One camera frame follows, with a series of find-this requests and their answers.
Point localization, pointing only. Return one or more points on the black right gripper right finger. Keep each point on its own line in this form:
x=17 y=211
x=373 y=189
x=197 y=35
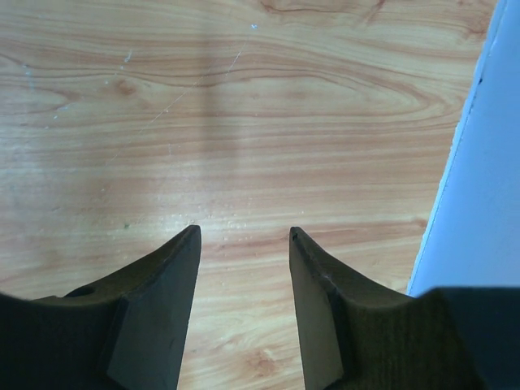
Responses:
x=357 y=334

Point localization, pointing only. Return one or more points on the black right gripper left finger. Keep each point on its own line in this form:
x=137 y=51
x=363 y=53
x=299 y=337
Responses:
x=126 y=330

